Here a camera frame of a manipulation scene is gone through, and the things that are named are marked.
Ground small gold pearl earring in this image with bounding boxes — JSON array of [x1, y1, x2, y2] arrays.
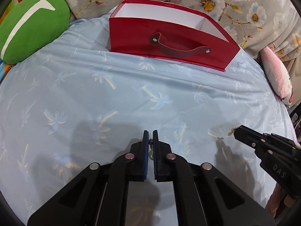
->
[[228, 128, 236, 136]]

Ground person right hand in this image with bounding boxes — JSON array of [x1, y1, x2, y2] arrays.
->
[[265, 183, 296, 217]]

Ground light blue palm bedsheet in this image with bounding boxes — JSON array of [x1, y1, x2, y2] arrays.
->
[[1, 15, 295, 223]]

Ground pink flamingo pillow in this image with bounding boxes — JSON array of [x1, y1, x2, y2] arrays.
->
[[260, 47, 293, 108]]

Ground red gift box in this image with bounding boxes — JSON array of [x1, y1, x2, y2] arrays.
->
[[109, 0, 240, 71]]

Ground grey floral blanket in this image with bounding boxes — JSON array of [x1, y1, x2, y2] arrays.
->
[[66, 0, 300, 70]]

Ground green plush pillow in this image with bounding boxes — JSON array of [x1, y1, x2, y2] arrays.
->
[[1, 0, 70, 64]]

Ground colourful cartoon blanket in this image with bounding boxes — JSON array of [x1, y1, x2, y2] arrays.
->
[[0, 0, 53, 81]]

